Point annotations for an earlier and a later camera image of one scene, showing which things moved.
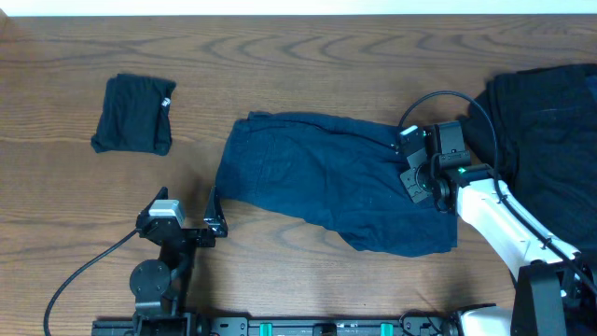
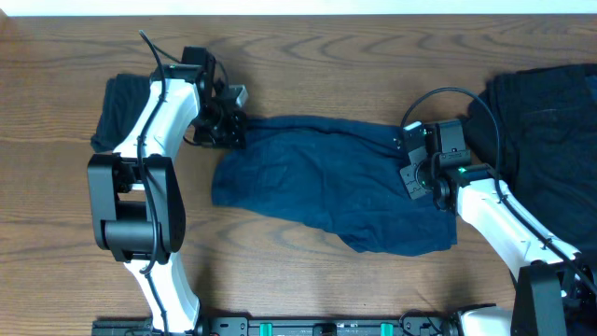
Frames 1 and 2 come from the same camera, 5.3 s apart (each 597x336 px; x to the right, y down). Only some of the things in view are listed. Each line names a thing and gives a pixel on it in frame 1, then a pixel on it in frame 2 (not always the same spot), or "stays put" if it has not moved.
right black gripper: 409,180 stays put
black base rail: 288,326 stays put
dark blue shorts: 343,174 stays put
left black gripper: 217,227 to 237,139
